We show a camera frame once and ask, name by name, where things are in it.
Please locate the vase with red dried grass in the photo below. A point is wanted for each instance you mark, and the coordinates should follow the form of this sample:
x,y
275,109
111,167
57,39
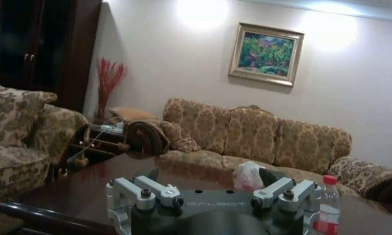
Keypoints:
x,y
109,80

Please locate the clear bottle with red cap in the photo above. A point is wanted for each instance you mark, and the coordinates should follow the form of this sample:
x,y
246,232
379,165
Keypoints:
x,y
328,208

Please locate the long gold patterned sofa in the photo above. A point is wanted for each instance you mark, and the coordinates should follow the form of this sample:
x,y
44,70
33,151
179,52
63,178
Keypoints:
x,y
255,137

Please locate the small gold patterned cushion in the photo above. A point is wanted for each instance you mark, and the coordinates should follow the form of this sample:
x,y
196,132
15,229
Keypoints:
x,y
181,137

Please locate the dark wooden side table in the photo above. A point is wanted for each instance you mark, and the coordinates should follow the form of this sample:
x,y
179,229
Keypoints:
x,y
97,144

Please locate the dark wooden cabinet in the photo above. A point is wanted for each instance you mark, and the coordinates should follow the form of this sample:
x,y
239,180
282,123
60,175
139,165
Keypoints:
x,y
48,49

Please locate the plain tan pillow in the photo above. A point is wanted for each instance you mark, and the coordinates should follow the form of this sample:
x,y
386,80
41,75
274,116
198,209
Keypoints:
x,y
131,113

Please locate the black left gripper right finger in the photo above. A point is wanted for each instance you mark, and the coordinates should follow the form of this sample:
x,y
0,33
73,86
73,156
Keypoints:
x,y
274,191

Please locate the gold patterned armchair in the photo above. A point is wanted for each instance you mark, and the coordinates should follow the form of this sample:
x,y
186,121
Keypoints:
x,y
9,169

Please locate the gold framed landscape painting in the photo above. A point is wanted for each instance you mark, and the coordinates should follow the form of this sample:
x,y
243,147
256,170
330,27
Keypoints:
x,y
266,54

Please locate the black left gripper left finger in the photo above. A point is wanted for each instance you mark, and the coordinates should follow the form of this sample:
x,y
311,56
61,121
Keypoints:
x,y
147,186

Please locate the white crumpled plastic bag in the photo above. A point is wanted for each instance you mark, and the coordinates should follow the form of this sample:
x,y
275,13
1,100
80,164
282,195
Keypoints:
x,y
247,176

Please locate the large floral patterned cushion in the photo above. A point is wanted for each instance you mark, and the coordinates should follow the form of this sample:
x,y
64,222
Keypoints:
x,y
9,115

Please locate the small white object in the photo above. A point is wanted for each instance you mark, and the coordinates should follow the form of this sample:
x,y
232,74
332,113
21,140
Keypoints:
x,y
112,128

